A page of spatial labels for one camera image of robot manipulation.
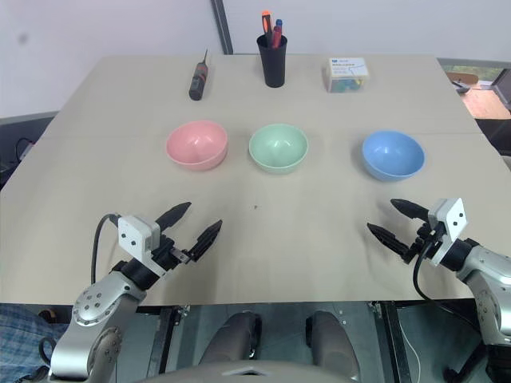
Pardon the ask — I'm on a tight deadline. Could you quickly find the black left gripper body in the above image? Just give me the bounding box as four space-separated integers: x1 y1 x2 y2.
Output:
150 235 193 272

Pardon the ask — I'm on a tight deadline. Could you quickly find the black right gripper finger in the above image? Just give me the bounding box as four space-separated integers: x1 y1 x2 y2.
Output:
390 198 431 225
366 222 414 264

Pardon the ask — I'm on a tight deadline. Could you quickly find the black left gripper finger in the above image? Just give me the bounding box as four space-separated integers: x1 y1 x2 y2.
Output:
187 219 224 263
155 201 192 232

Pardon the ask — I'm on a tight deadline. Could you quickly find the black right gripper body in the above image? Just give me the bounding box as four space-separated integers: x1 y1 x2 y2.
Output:
406 221 450 264

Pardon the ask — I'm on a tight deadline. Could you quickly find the blue bowl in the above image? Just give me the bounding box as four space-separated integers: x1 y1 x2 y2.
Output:
361 129 426 183

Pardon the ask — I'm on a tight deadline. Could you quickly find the pink bowl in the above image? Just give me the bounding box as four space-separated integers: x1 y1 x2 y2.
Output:
165 120 229 172

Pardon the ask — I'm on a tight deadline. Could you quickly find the green bowl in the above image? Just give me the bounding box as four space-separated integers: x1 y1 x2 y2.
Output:
248 123 310 175

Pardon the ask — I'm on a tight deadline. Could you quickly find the wooden side table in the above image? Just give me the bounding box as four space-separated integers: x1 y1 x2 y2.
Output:
446 69 511 119

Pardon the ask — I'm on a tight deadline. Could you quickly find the clear box of pushpins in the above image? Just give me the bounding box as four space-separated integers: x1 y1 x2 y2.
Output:
322 57 370 94

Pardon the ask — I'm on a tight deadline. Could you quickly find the blue plaid cloth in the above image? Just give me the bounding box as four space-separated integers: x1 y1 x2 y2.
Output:
0 303 69 380

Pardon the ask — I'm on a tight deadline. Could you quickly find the black pen cup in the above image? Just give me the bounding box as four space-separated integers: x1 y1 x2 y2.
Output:
255 33 288 88

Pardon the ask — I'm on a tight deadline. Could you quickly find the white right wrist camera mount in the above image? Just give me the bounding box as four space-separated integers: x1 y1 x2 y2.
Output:
427 197 467 267

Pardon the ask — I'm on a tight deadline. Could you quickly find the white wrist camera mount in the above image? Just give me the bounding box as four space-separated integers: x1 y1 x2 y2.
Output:
117 215 167 277
427 197 467 267

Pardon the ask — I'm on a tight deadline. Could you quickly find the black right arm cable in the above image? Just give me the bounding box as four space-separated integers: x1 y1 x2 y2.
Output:
411 229 488 332

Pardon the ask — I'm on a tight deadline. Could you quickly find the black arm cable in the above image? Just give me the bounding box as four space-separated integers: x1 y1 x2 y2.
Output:
89 214 121 285
411 229 488 332

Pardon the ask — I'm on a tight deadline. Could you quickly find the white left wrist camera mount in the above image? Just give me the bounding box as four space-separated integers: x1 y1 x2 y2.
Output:
117 215 167 277

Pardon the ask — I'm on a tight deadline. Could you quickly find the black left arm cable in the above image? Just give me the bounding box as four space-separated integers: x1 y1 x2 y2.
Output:
89 214 121 285

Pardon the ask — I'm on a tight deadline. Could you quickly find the black handled screwdriver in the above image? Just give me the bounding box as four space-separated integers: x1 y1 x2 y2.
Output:
188 47 211 101

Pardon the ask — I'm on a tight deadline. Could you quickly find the grey vertical post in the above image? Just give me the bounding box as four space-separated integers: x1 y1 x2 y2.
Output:
210 0 235 56

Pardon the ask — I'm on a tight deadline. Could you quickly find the orange handled tool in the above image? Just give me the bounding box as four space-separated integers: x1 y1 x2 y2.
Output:
259 10 275 47

